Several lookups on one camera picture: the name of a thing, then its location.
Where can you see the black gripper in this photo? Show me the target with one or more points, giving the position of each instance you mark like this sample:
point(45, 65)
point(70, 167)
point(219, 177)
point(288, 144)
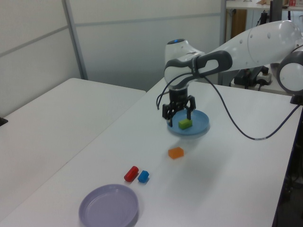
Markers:
point(179, 97)

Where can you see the green rectangular block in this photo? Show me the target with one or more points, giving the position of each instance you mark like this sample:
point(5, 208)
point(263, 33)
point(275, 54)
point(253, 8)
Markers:
point(185, 124)

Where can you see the orange rectangular block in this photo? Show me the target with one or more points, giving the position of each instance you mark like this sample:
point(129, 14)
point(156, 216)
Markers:
point(175, 152)

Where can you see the blue block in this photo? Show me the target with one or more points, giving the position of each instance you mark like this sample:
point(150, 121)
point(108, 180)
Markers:
point(143, 177)

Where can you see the red cylinder block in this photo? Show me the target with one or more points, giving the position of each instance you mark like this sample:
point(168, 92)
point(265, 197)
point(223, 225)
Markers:
point(131, 174)

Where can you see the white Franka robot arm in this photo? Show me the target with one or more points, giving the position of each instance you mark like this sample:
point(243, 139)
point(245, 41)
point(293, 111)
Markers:
point(260, 45)

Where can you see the blue plate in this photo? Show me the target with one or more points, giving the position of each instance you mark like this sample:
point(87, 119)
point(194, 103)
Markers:
point(200, 123)

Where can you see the white power strip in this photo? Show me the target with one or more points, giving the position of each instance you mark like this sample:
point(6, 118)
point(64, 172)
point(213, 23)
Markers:
point(265, 76)

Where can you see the brown wooden panel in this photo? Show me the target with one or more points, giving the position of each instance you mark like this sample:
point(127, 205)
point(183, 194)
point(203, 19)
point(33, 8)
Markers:
point(238, 23)

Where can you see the purple plate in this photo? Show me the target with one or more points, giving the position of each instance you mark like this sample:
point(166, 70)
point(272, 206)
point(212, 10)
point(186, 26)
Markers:
point(109, 208)

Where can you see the grey metal partition post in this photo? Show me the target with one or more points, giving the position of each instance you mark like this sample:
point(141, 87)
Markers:
point(223, 21)
point(75, 42)

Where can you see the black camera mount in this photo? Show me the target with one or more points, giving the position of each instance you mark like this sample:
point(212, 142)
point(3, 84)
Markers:
point(297, 99)

